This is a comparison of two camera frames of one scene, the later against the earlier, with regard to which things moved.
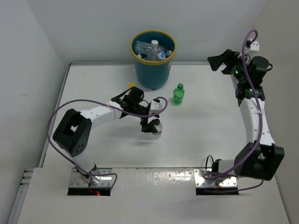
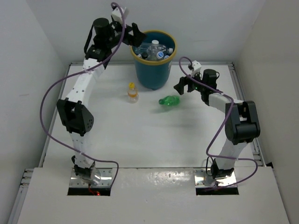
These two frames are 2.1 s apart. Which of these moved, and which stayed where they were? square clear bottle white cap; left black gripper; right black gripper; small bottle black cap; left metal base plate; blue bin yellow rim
Moved: small bottle black cap; right black gripper; left black gripper
Stayed: left metal base plate; square clear bottle white cap; blue bin yellow rim
